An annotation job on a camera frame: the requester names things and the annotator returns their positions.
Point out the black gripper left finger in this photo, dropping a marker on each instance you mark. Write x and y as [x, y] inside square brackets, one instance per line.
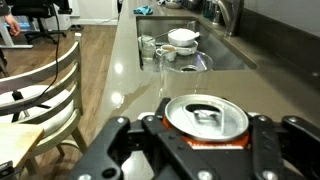
[100, 150]

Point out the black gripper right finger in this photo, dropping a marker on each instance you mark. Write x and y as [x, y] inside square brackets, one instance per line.
[266, 146]

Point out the orange white soda can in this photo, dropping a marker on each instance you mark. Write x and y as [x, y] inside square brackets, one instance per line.
[206, 116]

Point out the dark sleeved forearm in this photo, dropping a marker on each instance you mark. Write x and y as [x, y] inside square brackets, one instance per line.
[3, 8]

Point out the bystander bare hand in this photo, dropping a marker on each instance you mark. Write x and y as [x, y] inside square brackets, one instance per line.
[13, 26]

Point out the pale wooden slat chair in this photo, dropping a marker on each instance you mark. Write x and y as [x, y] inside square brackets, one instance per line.
[50, 100]

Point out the light wooden cart top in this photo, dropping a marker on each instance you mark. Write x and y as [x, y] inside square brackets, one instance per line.
[16, 140]

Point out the steel kitchen sink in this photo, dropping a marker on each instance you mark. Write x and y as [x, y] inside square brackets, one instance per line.
[216, 50]

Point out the white coffee mug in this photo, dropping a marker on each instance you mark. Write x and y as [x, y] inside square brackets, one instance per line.
[166, 51]

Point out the small white bowl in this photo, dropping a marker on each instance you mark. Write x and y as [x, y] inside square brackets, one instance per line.
[188, 50]

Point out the chrome kitchen faucet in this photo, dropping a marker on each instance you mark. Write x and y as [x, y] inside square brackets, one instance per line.
[231, 16]

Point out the white desk leg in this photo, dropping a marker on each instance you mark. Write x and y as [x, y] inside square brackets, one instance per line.
[13, 45]

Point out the large white bowl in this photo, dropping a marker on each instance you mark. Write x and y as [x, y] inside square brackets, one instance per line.
[181, 36]

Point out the blue cloth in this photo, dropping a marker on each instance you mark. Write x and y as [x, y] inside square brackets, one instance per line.
[143, 10]

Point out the black office chair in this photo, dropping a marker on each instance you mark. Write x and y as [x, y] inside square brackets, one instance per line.
[36, 13]

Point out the small grey bowl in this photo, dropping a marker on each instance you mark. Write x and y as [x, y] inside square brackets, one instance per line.
[173, 4]

